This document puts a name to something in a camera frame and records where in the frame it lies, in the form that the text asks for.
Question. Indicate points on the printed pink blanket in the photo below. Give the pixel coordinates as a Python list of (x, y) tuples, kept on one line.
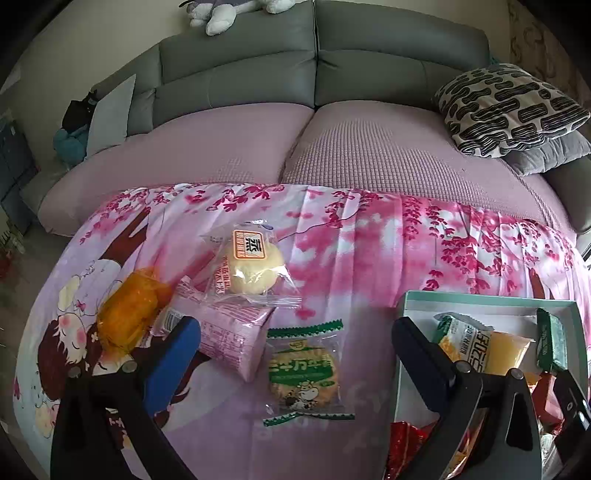
[(369, 258)]

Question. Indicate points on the black white patterned pillow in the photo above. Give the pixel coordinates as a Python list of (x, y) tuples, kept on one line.
[(508, 106)]

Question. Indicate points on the light grey cushion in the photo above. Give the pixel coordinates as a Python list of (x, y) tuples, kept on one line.
[(111, 115)]

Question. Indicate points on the orange snack packet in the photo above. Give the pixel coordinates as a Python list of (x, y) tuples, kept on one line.
[(129, 314)]

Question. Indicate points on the green-edged round cracker packet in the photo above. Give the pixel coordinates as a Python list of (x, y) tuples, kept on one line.
[(302, 374)]

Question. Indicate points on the storage cabinet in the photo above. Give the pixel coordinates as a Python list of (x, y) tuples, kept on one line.
[(14, 161)]

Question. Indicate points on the grey sofa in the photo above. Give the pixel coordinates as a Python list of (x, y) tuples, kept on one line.
[(369, 41)]

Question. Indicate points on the clear bun packet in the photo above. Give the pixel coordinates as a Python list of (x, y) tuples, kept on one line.
[(251, 272)]

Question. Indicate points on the white box with teal rim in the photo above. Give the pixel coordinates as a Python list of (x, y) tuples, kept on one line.
[(498, 308)]

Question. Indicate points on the dark red snack packet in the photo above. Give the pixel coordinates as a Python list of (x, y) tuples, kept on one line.
[(548, 400)]

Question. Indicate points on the pink sofa cover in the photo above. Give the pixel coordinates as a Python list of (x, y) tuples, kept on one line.
[(369, 152)]

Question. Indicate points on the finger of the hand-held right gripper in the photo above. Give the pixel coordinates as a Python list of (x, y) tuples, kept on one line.
[(572, 408)]

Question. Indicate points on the green biscuit packet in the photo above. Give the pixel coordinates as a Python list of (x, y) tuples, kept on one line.
[(549, 339)]

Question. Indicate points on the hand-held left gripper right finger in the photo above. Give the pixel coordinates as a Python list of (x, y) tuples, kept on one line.
[(420, 369)]

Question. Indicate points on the yellow and white snack packet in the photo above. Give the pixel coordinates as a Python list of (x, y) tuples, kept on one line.
[(461, 339)]

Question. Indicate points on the white grey plush toy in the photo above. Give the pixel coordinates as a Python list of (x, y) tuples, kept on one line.
[(221, 14)]

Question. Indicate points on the pink snack packet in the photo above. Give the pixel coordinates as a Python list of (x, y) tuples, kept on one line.
[(226, 332)]

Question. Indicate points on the black bag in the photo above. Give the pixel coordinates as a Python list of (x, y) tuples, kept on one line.
[(78, 113)]

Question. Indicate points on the grey pillow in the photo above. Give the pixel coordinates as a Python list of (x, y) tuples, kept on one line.
[(549, 154)]

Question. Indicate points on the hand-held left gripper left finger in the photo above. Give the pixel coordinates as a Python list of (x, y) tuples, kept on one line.
[(175, 364)]

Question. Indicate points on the teal cloth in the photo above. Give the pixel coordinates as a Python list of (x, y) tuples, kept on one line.
[(69, 145)]

